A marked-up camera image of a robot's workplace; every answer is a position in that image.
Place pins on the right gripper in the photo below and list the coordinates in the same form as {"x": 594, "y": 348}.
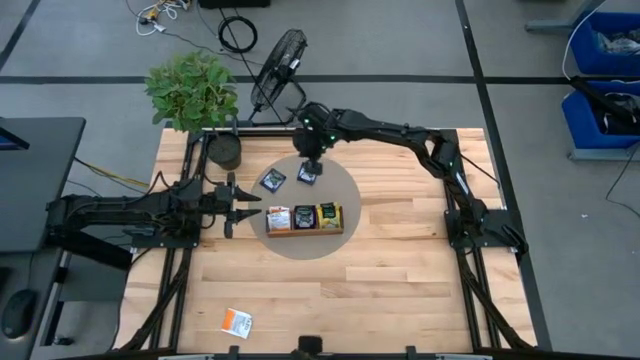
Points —
{"x": 312, "y": 142}

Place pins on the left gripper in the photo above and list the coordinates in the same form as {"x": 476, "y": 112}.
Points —
{"x": 217, "y": 205}

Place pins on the orange white tea packet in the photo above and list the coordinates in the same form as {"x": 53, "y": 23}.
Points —
{"x": 237, "y": 323}
{"x": 279, "y": 219}

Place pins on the yellow green tea packet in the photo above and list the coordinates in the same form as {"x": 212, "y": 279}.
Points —
{"x": 330, "y": 216}

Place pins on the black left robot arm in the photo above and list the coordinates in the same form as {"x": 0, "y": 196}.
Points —
{"x": 125, "y": 210}

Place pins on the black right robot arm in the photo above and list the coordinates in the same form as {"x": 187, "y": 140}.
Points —
{"x": 390, "y": 131}

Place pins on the wooden tea organizer box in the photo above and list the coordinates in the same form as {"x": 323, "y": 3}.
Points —
{"x": 305, "y": 233}

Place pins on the round grey mat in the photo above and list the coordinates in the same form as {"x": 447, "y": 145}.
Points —
{"x": 305, "y": 250}

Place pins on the black floor fan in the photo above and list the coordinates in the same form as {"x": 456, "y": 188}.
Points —
{"x": 280, "y": 64}

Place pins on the potted green plant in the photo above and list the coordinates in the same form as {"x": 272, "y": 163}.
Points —
{"x": 192, "y": 92}

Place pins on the person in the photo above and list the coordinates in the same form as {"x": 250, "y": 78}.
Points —
{"x": 310, "y": 346}

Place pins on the black floor box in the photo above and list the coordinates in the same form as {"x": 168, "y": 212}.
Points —
{"x": 235, "y": 3}

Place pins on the black desk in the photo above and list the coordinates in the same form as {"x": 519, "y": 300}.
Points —
{"x": 35, "y": 190}

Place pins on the laptop screen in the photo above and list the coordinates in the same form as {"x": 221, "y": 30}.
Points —
{"x": 10, "y": 141}

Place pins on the black computer mouse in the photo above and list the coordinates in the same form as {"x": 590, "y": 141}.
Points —
{"x": 18, "y": 312}

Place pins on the blue storage bin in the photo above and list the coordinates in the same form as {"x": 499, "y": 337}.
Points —
{"x": 580, "y": 125}
{"x": 585, "y": 55}

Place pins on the grey desk leg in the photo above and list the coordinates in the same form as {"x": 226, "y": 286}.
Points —
{"x": 550, "y": 24}

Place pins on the black rod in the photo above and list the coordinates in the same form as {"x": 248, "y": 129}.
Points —
{"x": 595, "y": 95}

